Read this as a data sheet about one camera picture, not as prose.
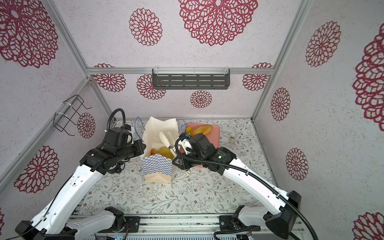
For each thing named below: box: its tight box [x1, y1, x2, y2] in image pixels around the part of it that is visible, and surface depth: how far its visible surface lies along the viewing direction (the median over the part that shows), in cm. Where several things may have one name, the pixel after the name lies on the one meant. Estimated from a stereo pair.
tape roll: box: [229, 136, 237, 144], surface depth 109 cm
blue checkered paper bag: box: [141, 116, 179, 184], surface depth 79 cm
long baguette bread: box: [190, 124, 213, 137], surface depth 110 cm
